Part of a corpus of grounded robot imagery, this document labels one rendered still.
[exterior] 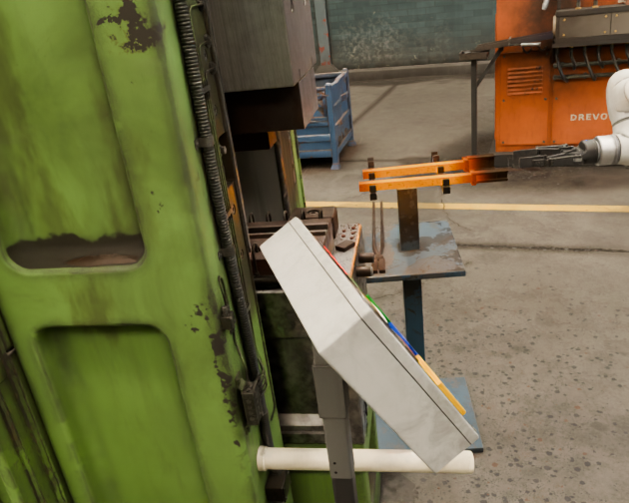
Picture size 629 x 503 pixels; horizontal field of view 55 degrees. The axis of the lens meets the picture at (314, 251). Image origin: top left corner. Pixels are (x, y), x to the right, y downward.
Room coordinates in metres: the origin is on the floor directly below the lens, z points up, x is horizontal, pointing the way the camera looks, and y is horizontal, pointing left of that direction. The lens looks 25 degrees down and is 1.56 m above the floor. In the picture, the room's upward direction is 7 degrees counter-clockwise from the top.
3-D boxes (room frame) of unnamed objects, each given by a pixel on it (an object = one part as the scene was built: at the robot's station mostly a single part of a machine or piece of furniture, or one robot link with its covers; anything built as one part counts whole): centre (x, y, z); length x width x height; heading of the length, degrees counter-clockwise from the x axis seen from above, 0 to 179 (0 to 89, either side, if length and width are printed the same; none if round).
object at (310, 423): (1.43, 0.17, 0.69); 0.56 x 0.38 x 0.45; 79
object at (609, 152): (1.76, -0.91, 0.97); 0.09 x 0.06 x 0.09; 175
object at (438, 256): (1.81, -0.31, 0.70); 0.40 x 0.30 x 0.02; 173
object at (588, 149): (1.76, -0.83, 0.97); 0.09 x 0.08 x 0.07; 85
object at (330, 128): (5.58, 0.15, 0.36); 1.20 x 0.80 x 0.72; 73
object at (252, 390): (0.99, 0.16, 0.80); 0.06 x 0.03 x 0.14; 169
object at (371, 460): (0.98, -0.05, 0.62); 0.44 x 0.05 x 0.05; 79
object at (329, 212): (1.52, -0.01, 0.95); 0.12 x 0.08 x 0.06; 79
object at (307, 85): (1.38, 0.17, 1.32); 0.42 x 0.20 x 0.10; 79
